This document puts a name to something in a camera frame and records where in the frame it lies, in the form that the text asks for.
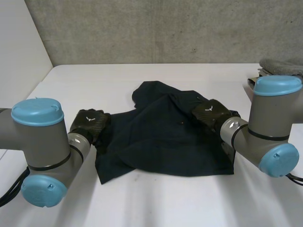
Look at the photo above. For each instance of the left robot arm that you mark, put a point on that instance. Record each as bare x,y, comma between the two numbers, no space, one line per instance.
40,144

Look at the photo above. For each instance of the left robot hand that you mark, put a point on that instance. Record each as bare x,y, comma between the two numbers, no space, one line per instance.
91,121

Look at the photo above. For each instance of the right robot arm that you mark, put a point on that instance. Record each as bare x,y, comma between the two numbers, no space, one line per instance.
270,120

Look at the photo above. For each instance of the grey towel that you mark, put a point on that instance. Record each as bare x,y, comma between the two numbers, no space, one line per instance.
281,66

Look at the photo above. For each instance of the dark blue cloth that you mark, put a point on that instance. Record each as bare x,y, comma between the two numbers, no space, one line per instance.
163,139

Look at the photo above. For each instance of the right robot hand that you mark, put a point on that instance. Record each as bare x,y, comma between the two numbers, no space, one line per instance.
209,112

